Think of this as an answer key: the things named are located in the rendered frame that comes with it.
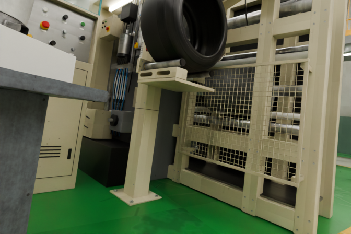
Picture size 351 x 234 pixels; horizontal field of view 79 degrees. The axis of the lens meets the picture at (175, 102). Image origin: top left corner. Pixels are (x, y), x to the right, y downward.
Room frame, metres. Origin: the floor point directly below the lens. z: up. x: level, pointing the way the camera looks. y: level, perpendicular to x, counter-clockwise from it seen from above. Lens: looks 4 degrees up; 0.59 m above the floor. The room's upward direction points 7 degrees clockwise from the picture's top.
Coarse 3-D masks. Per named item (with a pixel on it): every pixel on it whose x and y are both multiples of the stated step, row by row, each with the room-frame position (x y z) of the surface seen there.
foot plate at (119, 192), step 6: (114, 192) 1.54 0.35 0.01; (120, 192) 1.55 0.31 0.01; (150, 192) 1.63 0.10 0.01; (120, 198) 1.46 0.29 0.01; (126, 198) 1.46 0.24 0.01; (132, 198) 1.47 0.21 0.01; (138, 198) 1.48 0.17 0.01; (144, 198) 1.49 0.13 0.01; (150, 198) 1.51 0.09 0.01; (156, 198) 1.53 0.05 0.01; (132, 204) 1.39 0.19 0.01
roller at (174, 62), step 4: (168, 60) 1.25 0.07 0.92; (172, 60) 1.21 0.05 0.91; (176, 60) 1.18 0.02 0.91; (180, 60) 1.16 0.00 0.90; (184, 60) 1.18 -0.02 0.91; (148, 64) 1.37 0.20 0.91; (152, 64) 1.34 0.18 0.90; (156, 64) 1.31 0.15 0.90; (160, 64) 1.28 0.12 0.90; (164, 64) 1.25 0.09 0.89; (168, 64) 1.23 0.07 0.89; (172, 64) 1.21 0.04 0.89; (176, 64) 1.19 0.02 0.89; (180, 64) 1.17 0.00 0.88; (184, 64) 1.18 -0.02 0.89; (144, 68) 1.41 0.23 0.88; (148, 68) 1.37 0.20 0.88; (152, 68) 1.35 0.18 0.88; (156, 68) 1.33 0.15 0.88
